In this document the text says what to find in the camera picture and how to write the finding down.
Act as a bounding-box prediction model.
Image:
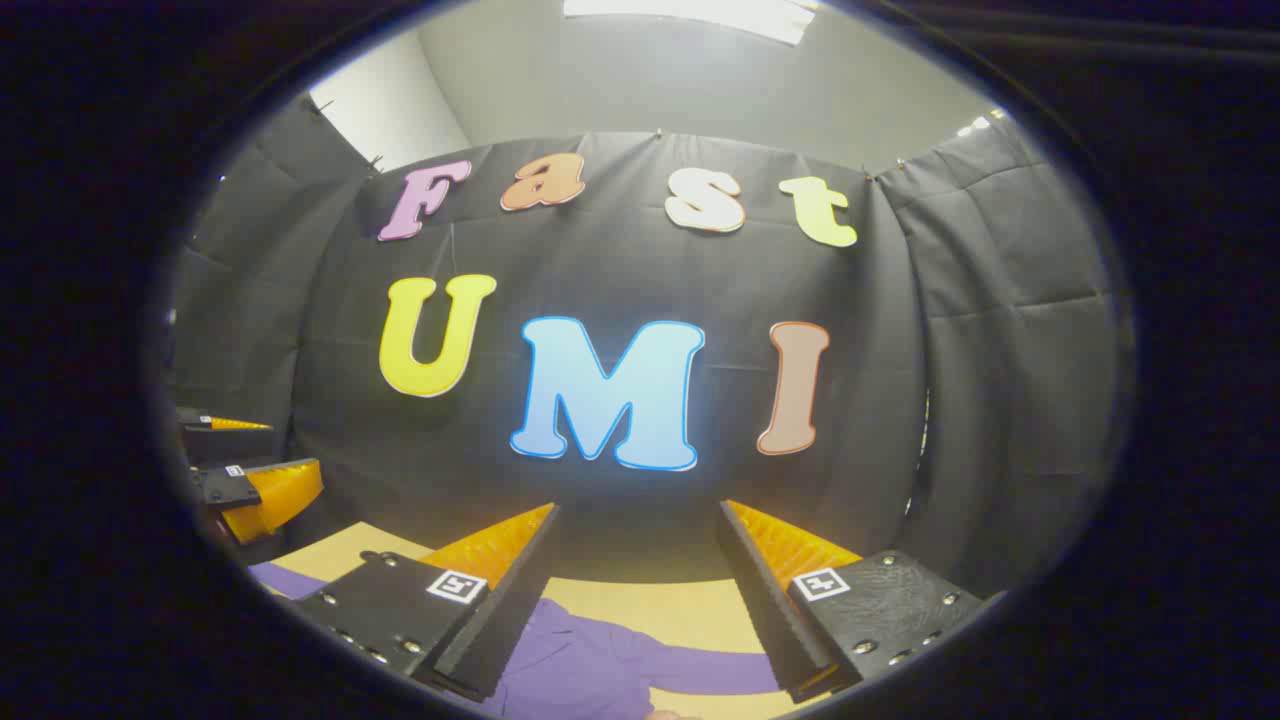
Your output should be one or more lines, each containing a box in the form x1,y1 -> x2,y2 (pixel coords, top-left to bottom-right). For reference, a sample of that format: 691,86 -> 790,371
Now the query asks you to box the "ceiling light panel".
562,0 -> 816,46

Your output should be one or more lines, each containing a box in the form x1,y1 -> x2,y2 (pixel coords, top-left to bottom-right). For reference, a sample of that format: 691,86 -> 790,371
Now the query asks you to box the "purple buttoned cardigan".
248,562 -> 781,720

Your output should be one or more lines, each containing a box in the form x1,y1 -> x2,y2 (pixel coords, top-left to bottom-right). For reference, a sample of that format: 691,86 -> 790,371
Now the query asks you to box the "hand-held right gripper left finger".
290,503 -> 561,703

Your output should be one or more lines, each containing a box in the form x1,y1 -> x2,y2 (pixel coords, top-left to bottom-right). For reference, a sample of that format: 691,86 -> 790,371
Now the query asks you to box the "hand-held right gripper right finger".
717,500 -> 986,704

